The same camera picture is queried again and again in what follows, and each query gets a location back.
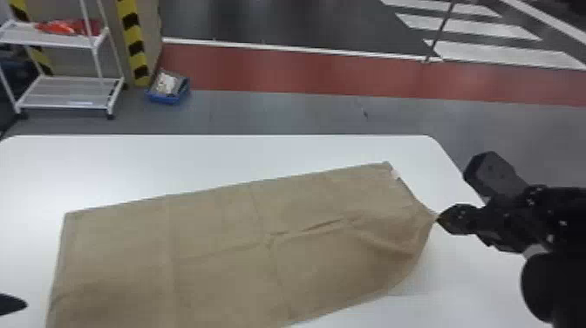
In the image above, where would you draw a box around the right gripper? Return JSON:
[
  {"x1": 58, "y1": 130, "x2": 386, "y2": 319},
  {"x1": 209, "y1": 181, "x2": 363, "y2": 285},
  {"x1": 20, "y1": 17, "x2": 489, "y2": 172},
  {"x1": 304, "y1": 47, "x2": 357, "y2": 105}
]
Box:
[{"x1": 436, "y1": 187, "x2": 549, "y2": 255}]

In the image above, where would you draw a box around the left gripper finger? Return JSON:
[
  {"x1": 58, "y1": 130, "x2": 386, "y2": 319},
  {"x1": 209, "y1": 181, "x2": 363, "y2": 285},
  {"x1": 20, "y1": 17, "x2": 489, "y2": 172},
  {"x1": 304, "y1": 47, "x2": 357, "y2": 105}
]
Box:
[{"x1": 0, "y1": 292, "x2": 29, "y2": 318}]

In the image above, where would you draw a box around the beige towel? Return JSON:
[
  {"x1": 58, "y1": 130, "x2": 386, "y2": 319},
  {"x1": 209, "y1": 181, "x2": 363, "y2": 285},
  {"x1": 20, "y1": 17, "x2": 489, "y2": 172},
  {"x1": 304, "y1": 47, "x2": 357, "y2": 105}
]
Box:
[{"x1": 45, "y1": 161, "x2": 440, "y2": 328}]

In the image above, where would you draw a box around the grey pole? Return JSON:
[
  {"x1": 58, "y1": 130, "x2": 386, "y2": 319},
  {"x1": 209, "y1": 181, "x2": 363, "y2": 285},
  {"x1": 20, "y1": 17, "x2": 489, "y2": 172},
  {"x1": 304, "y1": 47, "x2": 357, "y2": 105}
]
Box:
[{"x1": 423, "y1": 0, "x2": 460, "y2": 64}]

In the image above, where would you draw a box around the blue basket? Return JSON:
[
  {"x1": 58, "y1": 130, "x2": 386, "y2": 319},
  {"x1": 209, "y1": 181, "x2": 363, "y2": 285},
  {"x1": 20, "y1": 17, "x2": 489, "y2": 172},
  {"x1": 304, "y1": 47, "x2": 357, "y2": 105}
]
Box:
[{"x1": 144, "y1": 68, "x2": 192, "y2": 106}]

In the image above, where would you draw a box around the red snack packet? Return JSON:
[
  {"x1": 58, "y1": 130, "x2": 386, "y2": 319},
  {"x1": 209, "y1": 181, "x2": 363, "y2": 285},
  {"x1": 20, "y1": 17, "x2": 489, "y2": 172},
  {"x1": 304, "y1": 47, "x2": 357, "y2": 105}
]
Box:
[{"x1": 34, "y1": 17, "x2": 103, "y2": 38}]

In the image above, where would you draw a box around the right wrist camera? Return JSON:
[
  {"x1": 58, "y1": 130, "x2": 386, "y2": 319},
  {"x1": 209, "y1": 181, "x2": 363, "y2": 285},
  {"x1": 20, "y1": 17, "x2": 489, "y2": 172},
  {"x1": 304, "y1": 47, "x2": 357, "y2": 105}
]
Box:
[{"x1": 462, "y1": 151, "x2": 530, "y2": 203}]

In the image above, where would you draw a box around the white wire rack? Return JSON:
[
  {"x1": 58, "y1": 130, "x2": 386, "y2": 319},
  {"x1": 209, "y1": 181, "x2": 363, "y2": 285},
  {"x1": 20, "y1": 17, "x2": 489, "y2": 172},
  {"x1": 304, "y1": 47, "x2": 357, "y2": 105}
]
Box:
[{"x1": 0, "y1": 0, "x2": 126, "y2": 121}]

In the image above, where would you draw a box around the yellow black striped post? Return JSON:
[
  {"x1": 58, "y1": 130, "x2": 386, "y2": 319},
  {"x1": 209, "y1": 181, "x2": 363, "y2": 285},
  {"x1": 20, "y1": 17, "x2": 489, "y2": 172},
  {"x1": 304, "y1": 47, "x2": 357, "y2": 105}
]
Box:
[
  {"x1": 115, "y1": 0, "x2": 153, "y2": 88},
  {"x1": 8, "y1": 0, "x2": 55, "y2": 77}
]

